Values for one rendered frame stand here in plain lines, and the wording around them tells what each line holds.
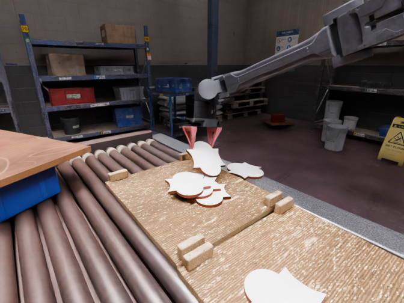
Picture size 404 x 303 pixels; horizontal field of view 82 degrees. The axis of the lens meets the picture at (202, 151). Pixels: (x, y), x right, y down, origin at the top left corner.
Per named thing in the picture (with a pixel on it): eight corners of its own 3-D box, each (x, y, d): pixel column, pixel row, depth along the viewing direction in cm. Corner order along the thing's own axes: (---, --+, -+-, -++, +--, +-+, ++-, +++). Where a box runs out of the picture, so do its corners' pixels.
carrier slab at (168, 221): (194, 159, 93) (193, 155, 93) (284, 204, 63) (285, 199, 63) (105, 186, 73) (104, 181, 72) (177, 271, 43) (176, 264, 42)
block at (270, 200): (276, 198, 64) (278, 189, 63) (282, 200, 62) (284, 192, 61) (263, 205, 60) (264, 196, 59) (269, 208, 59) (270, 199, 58)
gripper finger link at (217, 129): (221, 149, 77) (222, 121, 76) (202, 149, 74) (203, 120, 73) (210, 147, 83) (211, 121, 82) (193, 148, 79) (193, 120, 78)
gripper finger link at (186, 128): (210, 149, 75) (211, 120, 74) (190, 150, 71) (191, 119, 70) (199, 148, 81) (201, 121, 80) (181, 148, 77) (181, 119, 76)
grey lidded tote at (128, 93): (136, 97, 479) (135, 85, 470) (145, 98, 454) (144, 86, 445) (112, 99, 448) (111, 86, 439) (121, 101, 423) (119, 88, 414)
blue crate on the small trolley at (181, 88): (171, 89, 409) (171, 76, 401) (193, 91, 379) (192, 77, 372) (154, 91, 381) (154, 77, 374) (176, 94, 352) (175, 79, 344)
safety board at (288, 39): (272, 71, 585) (276, 30, 553) (294, 71, 539) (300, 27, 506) (272, 71, 584) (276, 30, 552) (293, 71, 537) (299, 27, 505)
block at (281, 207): (287, 204, 61) (288, 195, 60) (293, 207, 59) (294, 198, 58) (273, 212, 57) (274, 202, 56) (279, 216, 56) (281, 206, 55)
